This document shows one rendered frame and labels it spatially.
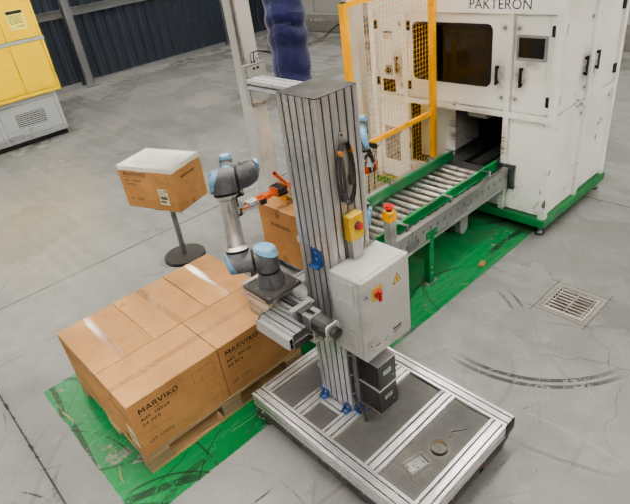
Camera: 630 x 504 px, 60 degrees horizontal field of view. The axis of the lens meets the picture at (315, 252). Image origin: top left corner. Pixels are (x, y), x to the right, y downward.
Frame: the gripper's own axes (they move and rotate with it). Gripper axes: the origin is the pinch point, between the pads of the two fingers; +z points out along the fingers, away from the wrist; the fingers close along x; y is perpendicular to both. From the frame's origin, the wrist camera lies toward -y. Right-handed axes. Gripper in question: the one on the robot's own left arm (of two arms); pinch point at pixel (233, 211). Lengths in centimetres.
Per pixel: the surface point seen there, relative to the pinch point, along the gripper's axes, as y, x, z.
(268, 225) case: 30.7, 12.6, 28.2
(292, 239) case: 31.4, -10.7, 31.4
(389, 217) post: 79, -52, 24
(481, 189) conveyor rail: 216, -32, 66
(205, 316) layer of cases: -31, 12, 67
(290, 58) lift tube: 52, -9, -77
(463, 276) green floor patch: 169, -47, 121
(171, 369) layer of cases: -71, -14, 67
